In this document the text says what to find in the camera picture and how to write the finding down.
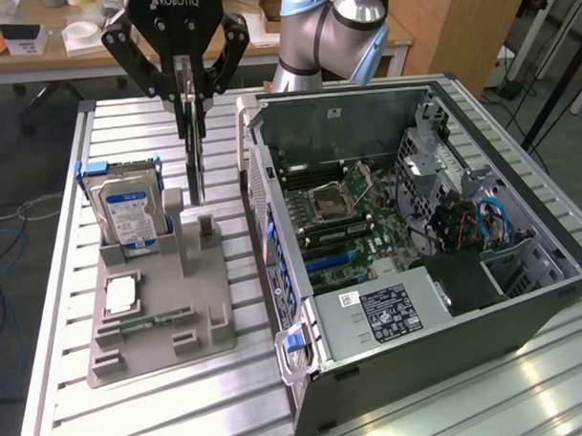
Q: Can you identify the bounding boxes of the grey power supply unit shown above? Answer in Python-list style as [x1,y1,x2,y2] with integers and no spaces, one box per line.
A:
[301,264,455,365]

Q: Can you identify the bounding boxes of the white paper stack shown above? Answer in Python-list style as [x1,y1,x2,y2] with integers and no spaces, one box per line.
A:
[243,11,282,50]

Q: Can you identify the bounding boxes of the perforated metal drive cage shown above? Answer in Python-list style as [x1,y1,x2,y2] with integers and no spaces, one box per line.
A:
[392,123,463,215]

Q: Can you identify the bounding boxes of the green motherboard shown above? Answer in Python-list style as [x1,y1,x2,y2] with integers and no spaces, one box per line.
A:
[273,150,419,295]

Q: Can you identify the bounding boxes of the black office chair base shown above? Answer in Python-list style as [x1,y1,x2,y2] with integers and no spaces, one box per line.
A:
[12,78,86,138]

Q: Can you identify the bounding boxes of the grey parts rack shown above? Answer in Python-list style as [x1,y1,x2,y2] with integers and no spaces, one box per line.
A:
[78,185,241,390]

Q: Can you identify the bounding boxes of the open black PC case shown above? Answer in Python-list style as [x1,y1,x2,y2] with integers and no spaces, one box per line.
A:
[231,67,582,436]

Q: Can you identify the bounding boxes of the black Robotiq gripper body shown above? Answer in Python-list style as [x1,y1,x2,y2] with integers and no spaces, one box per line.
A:
[123,0,226,80]

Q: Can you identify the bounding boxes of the black tripod pole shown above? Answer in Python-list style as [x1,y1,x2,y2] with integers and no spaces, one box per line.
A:
[515,0,582,154]

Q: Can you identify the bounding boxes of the wooden cabinet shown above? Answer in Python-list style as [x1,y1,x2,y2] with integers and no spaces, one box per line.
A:
[388,0,539,100]

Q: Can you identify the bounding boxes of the blue floor cable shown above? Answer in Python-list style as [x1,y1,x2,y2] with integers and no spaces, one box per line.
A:
[0,207,33,406]

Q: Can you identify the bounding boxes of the black RAM stick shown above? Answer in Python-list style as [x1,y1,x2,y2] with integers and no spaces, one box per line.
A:
[304,222,370,247]

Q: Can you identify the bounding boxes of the white box with black lid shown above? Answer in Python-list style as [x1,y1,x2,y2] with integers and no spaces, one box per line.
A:
[0,23,50,56]

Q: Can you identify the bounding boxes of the grey latch with blue tab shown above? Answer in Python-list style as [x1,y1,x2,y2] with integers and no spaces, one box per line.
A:
[272,321,322,385]

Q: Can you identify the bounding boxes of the long wooden desk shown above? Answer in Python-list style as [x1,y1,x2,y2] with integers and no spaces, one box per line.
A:
[0,0,417,103]

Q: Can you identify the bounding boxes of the blue expansion slot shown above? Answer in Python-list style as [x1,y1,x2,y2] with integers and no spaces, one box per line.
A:
[304,252,359,272]

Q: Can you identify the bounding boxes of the red wire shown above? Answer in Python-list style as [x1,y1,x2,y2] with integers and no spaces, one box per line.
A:
[455,206,480,251]

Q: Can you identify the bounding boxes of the black graphics card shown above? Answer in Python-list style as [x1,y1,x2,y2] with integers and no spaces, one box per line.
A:
[172,53,210,207]

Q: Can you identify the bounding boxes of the green RAM stick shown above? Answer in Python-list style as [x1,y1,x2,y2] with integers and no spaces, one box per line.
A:
[119,311,180,333]

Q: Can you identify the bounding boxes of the metal disk bay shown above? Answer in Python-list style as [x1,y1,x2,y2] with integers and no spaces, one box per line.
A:
[477,234,568,301]

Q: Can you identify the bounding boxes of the blue SATA wire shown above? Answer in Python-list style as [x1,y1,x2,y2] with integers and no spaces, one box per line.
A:
[476,195,516,249]

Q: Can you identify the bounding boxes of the silver CPU chip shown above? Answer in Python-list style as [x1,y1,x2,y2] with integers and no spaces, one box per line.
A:
[104,278,139,316]

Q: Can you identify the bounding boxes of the metal socket cover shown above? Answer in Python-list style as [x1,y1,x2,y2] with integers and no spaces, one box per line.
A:
[340,158,376,198]

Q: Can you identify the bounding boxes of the CPU socket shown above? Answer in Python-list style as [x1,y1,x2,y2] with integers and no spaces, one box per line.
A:
[308,182,355,219]

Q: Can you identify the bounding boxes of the hard disk with blue caddy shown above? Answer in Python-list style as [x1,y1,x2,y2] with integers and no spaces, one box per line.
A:
[72,155,167,259]

